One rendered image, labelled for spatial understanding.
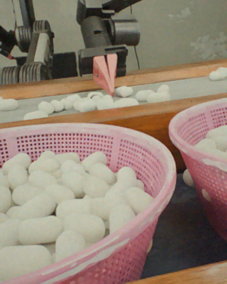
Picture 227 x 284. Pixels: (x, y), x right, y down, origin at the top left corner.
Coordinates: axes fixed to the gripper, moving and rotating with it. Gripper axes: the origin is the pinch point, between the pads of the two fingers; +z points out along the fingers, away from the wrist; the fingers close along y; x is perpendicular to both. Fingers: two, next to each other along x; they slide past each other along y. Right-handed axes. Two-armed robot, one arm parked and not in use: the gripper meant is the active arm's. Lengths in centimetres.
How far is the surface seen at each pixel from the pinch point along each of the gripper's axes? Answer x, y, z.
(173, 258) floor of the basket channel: -19.0, -3.6, 36.0
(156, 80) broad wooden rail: 8.2, 13.4, -8.7
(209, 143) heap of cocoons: -19.7, 3.7, 26.0
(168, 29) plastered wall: 119, 88, -159
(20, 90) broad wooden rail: 8.0, -17.9, -10.4
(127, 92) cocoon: 0.0, 3.1, 0.8
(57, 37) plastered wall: 119, 0, -163
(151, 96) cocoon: -7.2, 4.6, 8.6
